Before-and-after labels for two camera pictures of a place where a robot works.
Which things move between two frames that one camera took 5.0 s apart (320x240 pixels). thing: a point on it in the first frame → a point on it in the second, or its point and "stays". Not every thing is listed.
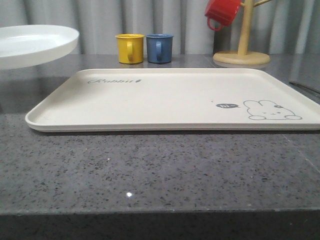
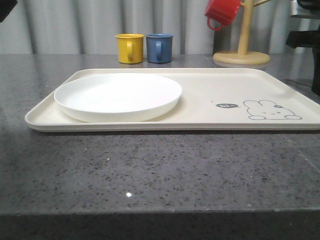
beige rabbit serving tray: x=174 y=99 stays
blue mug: x=159 y=48 stays
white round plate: x=23 y=45 → x=117 y=97
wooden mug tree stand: x=242 y=57 stays
